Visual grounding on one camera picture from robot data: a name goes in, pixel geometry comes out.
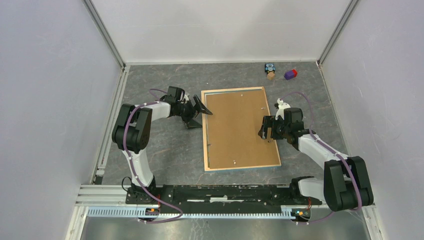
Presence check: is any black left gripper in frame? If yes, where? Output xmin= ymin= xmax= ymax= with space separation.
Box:
xmin=176 ymin=96 xmax=212 ymax=130

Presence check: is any wooden picture frame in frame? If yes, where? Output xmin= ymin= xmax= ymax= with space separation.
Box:
xmin=200 ymin=86 xmax=283 ymax=172

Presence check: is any brown cardboard backing board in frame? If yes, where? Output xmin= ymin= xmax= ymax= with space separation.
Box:
xmin=204 ymin=89 xmax=282 ymax=170

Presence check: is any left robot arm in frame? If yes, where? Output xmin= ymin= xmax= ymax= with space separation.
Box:
xmin=111 ymin=86 xmax=213 ymax=204

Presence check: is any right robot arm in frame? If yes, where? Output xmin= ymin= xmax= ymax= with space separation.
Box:
xmin=258 ymin=107 xmax=374 ymax=212

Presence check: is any small wooden cube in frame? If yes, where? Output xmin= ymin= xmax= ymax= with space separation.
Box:
xmin=266 ymin=71 xmax=276 ymax=81

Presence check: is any purple and red block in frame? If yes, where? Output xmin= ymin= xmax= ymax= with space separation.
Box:
xmin=284 ymin=69 xmax=298 ymax=80

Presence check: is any blue owl toy block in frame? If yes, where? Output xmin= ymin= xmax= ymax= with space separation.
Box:
xmin=264 ymin=63 xmax=276 ymax=74

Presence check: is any light blue toothed strip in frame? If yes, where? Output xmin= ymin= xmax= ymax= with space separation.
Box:
xmin=87 ymin=206 xmax=296 ymax=220

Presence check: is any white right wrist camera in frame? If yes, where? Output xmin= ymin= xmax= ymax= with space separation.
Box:
xmin=274 ymin=98 xmax=291 ymax=120

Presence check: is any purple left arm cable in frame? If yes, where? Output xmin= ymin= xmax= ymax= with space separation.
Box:
xmin=121 ymin=88 xmax=184 ymax=225

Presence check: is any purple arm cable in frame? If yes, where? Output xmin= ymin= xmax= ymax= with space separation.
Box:
xmin=121 ymin=88 xmax=184 ymax=225
xmin=278 ymin=91 xmax=364 ymax=226

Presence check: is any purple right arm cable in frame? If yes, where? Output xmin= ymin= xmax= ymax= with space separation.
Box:
xmin=278 ymin=91 xmax=364 ymax=226

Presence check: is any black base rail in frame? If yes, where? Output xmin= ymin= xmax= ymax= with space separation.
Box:
xmin=125 ymin=184 xmax=322 ymax=214

